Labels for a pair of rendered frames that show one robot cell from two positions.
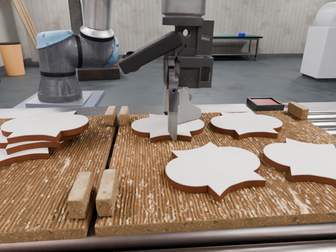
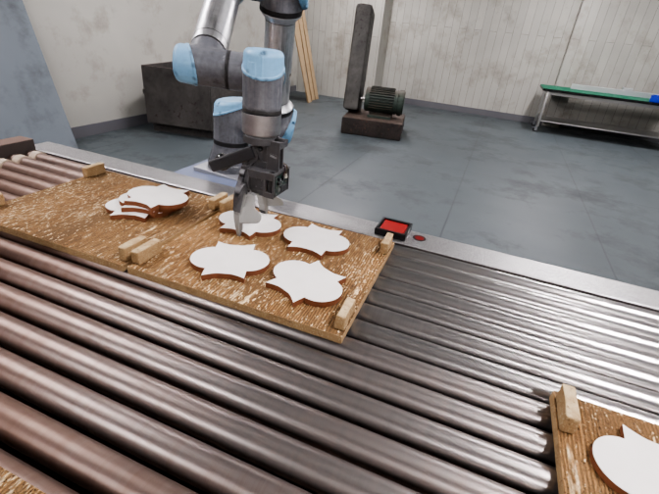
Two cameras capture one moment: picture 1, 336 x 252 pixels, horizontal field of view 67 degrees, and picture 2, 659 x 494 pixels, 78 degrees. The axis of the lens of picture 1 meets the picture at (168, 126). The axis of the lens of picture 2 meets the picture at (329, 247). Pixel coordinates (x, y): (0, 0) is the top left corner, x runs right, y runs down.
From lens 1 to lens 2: 0.57 m
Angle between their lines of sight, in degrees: 22
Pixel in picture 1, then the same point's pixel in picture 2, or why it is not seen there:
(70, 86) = not seen: hidden behind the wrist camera
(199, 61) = (263, 175)
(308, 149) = (316, 272)
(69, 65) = (238, 136)
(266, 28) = not seen: outside the picture
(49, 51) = (221, 121)
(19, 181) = (117, 230)
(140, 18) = (471, 45)
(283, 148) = (298, 266)
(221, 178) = (218, 268)
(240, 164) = (245, 265)
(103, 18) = not seen: hidden behind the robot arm
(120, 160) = (183, 237)
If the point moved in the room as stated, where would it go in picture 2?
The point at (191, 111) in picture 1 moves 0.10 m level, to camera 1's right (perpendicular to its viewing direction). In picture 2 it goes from (253, 215) to (295, 227)
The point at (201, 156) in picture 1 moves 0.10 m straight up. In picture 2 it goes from (229, 251) to (228, 203)
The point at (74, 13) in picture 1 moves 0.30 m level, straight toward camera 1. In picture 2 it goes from (360, 31) to (358, 31)
